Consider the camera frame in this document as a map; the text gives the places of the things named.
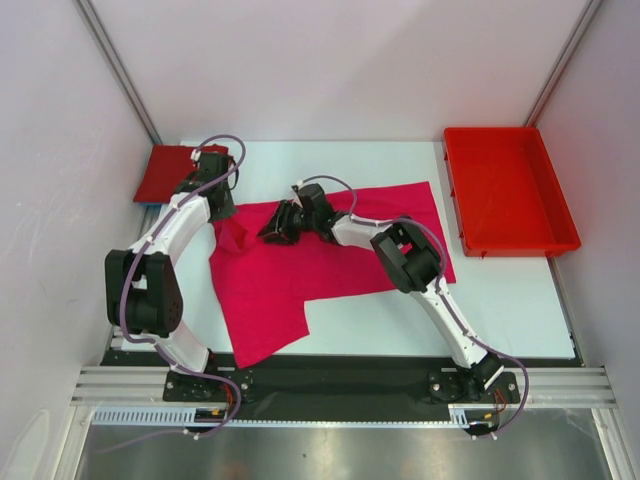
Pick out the pink t shirt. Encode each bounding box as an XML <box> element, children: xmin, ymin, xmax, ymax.
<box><xmin>208</xmin><ymin>181</ymin><xmax>457</xmax><ymax>370</ymax></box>

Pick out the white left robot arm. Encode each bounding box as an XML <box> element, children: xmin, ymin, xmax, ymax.
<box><xmin>104</xmin><ymin>149</ymin><xmax>238</xmax><ymax>400</ymax></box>

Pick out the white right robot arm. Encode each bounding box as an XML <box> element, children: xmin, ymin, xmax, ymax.
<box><xmin>258</xmin><ymin>176</ymin><xmax>504</xmax><ymax>401</ymax></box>

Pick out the folded dark red shirt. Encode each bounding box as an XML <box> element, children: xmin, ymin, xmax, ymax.
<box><xmin>132</xmin><ymin>143</ymin><xmax>231</xmax><ymax>205</ymax></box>

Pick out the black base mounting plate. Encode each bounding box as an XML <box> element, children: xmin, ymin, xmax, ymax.
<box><xmin>99</xmin><ymin>350</ymin><xmax>581</xmax><ymax>422</ymax></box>

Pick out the red plastic bin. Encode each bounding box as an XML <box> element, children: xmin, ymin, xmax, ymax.
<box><xmin>443</xmin><ymin>127</ymin><xmax>581</xmax><ymax>258</ymax></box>

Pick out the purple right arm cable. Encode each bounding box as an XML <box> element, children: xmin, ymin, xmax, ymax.
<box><xmin>292</xmin><ymin>174</ymin><xmax>531</xmax><ymax>441</ymax></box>

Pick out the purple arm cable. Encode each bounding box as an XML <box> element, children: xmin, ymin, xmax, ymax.
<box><xmin>94</xmin><ymin>134</ymin><xmax>247</xmax><ymax>454</ymax></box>
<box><xmin>292</xmin><ymin>174</ymin><xmax>531</xmax><ymax>441</ymax></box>

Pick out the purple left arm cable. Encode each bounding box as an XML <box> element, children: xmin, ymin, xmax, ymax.
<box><xmin>94</xmin><ymin>134</ymin><xmax>247</xmax><ymax>454</ymax></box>

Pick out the left corner frame post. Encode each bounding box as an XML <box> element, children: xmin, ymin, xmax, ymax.
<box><xmin>72</xmin><ymin>0</ymin><xmax>163</xmax><ymax>145</ymax></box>

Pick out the corner frame post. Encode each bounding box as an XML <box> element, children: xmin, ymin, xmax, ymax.
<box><xmin>523</xmin><ymin>0</ymin><xmax>607</xmax><ymax>127</ymax></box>
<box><xmin>72</xmin><ymin>0</ymin><xmax>163</xmax><ymax>145</ymax></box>

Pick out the grey slotted cable duct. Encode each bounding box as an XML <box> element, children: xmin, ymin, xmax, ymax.
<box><xmin>92</xmin><ymin>406</ymin><xmax>227</xmax><ymax>427</ymax></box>

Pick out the right corner frame post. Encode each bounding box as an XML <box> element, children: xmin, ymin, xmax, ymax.
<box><xmin>523</xmin><ymin>0</ymin><xmax>607</xmax><ymax>127</ymax></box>

